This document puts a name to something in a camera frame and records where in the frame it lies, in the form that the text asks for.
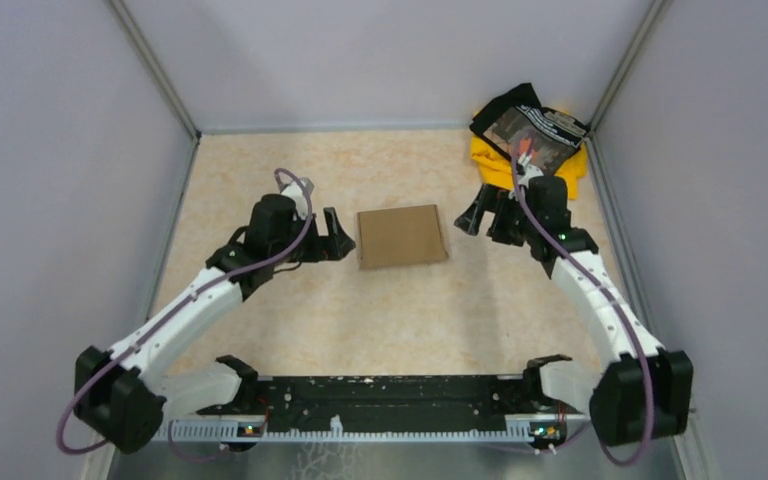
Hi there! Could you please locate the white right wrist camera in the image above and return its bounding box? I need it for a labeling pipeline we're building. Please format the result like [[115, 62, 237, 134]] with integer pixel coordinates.
[[512, 151, 544, 192]]

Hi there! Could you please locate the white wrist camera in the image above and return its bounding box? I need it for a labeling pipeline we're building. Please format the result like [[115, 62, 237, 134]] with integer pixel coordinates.
[[512, 151, 544, 192], [279, 177, 314, 221]]

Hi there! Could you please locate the brown cardboard box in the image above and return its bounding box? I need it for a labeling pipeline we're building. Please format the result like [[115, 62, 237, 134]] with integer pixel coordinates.
[[357, 204, 449, 270]]

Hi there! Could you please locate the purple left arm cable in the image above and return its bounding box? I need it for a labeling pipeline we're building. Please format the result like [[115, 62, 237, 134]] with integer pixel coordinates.
[[56, 168, 314, 464]]

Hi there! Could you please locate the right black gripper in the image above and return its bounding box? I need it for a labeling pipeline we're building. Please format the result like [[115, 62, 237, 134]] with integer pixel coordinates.
[[452, 183, 538, 247]]

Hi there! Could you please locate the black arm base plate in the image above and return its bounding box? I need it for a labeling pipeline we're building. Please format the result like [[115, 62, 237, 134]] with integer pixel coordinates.
[[200, 374, 574, 433]]

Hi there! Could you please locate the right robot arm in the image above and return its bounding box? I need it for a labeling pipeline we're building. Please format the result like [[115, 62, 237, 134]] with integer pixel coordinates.
[[454, 176, 694, 447]]

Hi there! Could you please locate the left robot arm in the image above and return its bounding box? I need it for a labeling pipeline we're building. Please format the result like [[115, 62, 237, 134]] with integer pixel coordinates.
[[70, 194, 356, 454]]

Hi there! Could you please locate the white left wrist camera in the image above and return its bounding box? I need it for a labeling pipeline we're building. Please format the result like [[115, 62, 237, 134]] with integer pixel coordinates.
[[279, 177, 314, 221]]

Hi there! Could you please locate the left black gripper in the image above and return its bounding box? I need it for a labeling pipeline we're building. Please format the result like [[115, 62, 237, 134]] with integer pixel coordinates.
[[272, 207, 355, 266]]

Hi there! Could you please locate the yellow folded cloth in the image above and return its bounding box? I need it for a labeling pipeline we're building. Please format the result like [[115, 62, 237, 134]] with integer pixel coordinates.
[[470, 132, 587, 200]]

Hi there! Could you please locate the aluminium front rail frame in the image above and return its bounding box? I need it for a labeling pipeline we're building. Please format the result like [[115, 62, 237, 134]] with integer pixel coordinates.
[[95, 374, 698, 444]]

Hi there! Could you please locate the black printed folded shirt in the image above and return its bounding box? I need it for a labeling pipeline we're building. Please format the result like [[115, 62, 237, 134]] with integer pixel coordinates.
[[469, 83, 591, 175]]

